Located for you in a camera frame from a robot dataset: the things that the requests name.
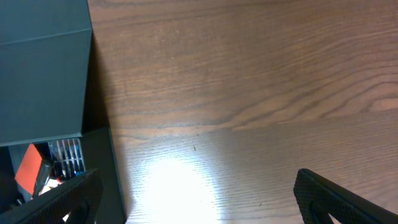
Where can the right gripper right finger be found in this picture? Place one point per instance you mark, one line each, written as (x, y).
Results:
(320, 200)

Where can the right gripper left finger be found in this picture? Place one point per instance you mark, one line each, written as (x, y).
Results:
(75, 201)

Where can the blue precision screwdriver set case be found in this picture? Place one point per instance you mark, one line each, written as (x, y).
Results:
(67, 157)

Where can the small claw hammer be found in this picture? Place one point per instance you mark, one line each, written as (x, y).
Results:
(42, 177)

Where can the orange scraper wooden handle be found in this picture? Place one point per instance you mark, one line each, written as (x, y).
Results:
(26, 160)

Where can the dark green box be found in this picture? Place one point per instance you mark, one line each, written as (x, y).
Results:
(50, 89)

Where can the red black cutting pliers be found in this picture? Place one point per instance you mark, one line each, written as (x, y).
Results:
(61, 179)

